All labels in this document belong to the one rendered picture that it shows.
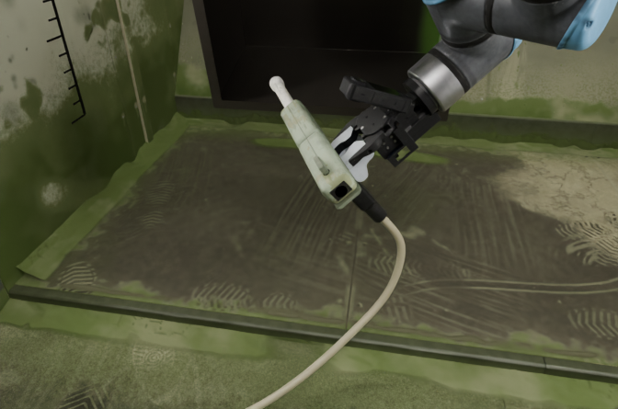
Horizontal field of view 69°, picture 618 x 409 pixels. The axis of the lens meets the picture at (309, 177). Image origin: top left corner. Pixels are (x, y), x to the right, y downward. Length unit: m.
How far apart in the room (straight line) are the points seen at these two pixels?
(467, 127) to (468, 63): 1.29
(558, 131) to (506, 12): 1.52
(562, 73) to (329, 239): 1.23
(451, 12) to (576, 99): 1.51
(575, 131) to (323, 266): 1.27
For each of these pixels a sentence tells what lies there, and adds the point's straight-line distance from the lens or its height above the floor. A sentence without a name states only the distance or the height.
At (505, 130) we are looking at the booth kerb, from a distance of 2.06.
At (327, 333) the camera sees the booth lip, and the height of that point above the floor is 0.04.
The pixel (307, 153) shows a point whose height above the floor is 0.58.
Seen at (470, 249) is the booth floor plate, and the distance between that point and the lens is 1.43.
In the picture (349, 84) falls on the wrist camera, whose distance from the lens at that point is 0.69.
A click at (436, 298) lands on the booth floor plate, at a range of 1.26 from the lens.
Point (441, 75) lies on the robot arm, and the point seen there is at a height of 0.70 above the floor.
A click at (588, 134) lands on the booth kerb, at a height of 0.12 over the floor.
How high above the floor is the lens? 0.92
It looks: 32 degrees down
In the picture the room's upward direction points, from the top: straight up
